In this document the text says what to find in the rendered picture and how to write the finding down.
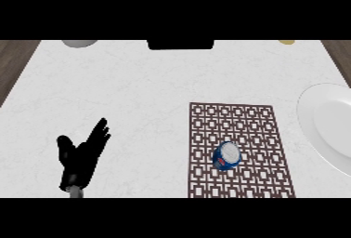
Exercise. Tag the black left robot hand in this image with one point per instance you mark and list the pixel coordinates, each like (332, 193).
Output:
(81, 156)

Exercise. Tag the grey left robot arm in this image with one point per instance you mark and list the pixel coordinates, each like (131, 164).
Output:
(75, 192)

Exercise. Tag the brown patterned placemat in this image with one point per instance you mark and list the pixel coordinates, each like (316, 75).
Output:
(237, 130)

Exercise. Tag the white plate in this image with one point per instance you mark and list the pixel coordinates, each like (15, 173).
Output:
(329, 127)

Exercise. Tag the blue can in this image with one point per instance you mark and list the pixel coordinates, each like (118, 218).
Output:
(226, 156)

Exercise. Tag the grey round object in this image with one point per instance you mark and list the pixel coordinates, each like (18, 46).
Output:
(80, 43)

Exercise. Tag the black appliance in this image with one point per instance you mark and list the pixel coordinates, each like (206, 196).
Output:
(180, 44)

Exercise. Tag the yellow round object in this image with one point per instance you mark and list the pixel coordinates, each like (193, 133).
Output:
(286, 42)

